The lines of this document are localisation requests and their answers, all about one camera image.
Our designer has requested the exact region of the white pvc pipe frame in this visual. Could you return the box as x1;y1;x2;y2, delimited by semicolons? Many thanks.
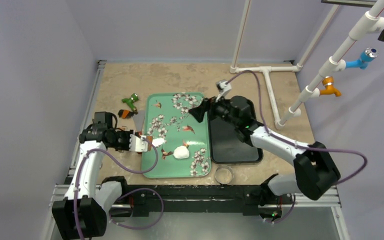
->
229;0;384;130

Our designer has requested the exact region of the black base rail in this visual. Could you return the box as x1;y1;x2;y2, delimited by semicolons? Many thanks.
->
97;183;294;221

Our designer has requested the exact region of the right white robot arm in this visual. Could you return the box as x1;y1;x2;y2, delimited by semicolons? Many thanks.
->
188;96;341;206

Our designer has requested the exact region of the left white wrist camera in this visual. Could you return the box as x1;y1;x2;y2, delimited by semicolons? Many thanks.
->
129;134;153;153

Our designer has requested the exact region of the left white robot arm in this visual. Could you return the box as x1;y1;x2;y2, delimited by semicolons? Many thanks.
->
51;111;148;240

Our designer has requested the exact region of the purple cable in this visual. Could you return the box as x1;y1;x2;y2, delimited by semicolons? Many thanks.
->
73;136;165;240
226;69;368;225

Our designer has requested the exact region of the white dough ball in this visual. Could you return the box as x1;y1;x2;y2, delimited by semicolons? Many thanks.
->
173;145;190;160

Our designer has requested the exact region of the green floral tray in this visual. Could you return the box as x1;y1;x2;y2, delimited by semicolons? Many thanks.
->
141;92;212;179

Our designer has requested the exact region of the metal scraper wooden handle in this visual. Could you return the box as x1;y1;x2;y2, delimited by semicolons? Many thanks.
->
132;110;146;136

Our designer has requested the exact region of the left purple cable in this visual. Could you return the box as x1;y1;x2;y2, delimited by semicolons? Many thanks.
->
73;136;165;240

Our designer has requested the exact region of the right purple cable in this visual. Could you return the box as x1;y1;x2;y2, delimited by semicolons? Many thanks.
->
226;69;368;225

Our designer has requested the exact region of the black baking tray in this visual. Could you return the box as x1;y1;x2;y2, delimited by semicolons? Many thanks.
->
208;113;264;165

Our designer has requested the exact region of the blue faucet tap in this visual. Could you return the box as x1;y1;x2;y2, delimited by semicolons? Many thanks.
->
345;47;379;70

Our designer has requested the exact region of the orange faucet tap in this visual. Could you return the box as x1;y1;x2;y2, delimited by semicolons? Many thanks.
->
319;76;342;97

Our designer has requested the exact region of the aluminium frame rail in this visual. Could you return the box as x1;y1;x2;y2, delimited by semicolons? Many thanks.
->
40;59;108;240

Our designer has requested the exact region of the green garden hose nozzle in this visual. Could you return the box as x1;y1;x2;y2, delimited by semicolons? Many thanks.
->
121;93;139;114

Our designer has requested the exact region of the orange black hex key set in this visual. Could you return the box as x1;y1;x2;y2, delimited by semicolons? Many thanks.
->
117;109;138;119

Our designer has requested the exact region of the round metal cutter ring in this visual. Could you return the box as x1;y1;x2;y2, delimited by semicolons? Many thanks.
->
214;165;235;185

